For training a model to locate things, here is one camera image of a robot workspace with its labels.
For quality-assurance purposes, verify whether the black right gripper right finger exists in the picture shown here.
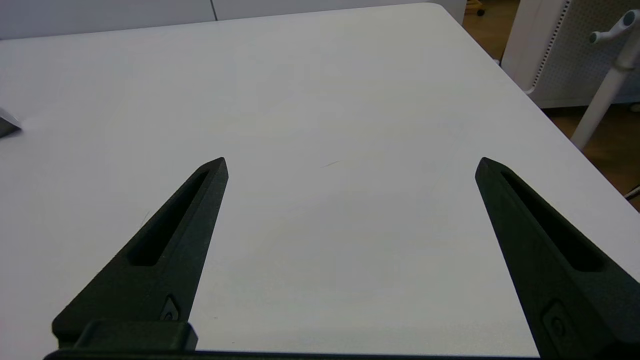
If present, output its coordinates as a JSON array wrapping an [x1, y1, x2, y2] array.
[[474, 156, 640, 360]]

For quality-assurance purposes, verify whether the white side table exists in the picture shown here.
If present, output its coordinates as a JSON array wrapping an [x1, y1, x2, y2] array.
[[570, 10, 640, 151]]

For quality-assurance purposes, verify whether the dark coffee capsule silver lid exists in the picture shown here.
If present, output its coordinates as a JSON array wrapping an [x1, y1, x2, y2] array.
[[0, 107, 23, 139]]

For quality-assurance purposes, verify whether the grey table crank handle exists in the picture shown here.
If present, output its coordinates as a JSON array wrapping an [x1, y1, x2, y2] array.
[[588, 9, 640, 46]]

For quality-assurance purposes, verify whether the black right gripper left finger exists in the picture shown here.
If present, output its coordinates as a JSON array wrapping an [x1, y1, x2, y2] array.
[[51, 156, 230, 351]]

